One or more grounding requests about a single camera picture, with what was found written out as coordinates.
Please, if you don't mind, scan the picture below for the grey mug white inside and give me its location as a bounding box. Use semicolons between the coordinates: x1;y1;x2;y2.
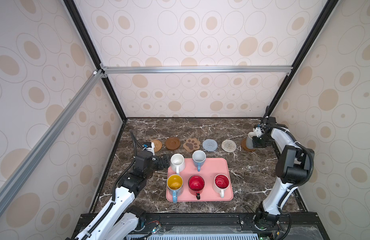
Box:
246;132;256;150

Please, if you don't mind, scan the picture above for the dark brown wooden coaster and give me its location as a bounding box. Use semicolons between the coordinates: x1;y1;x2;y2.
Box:
165;137;180;151

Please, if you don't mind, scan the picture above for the brown wooden round coaster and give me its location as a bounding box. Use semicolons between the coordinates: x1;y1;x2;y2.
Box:
241;139;255;152

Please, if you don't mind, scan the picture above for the cork paw print coaster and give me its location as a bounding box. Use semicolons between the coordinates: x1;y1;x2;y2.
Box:
183;138;201;153

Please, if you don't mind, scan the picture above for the blue floral mug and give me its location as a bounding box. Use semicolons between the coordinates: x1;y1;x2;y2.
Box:
192;150;207;172

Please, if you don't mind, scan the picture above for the multicolour woven round coaster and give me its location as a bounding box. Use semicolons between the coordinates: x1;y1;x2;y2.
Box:
221;140;237;153

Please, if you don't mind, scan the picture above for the light blue woven coaster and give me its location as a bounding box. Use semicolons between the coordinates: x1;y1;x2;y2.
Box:
203;139;218;152

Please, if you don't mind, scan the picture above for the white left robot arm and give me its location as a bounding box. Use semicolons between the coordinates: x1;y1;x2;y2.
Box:
75;151;171;240

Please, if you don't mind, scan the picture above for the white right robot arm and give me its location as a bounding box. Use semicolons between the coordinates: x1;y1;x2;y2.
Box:
250;125;315;231

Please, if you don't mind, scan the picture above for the yellow inside blue mug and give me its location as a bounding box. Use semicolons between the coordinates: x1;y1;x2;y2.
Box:
167;174;183;203

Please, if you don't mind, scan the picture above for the pink rectangular tray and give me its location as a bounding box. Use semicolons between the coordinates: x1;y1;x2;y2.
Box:
167;158;234;203

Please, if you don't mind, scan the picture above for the white mug red inside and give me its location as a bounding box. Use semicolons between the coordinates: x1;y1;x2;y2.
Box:
213;174;230;198

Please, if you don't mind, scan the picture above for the aluminium crossbar back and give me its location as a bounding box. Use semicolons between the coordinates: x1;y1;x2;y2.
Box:
103;65;293;75

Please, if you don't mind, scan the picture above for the aluminium crossbar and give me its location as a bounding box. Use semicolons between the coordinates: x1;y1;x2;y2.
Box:
0;69;104;218
103;65;293;75

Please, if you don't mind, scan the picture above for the aluminium crossbar left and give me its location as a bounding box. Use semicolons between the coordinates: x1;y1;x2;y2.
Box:
0;69;104;218

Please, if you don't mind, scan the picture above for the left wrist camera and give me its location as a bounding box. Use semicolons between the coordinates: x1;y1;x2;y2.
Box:
133;141;155;178

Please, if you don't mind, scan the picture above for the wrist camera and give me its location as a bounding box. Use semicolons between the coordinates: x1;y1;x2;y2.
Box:
133;141;155;178
253;116;277;138

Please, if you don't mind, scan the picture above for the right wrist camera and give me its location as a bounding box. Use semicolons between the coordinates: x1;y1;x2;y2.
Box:
253;116;277;138

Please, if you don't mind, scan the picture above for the red mug black handle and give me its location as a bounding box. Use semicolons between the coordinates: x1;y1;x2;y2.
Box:
188;175;205;200

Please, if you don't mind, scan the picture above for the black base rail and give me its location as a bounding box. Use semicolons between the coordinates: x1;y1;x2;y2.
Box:
124;212;329;240

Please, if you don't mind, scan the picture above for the black corner frame post left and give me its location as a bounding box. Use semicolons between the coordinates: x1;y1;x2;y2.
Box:
63;0;127;122

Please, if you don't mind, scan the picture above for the black corner frame post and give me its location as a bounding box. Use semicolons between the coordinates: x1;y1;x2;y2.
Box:
263;0;340;120
63;0;127;122

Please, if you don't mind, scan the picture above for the black corner frame post right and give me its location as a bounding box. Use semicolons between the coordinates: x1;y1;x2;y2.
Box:
263;0;340;120

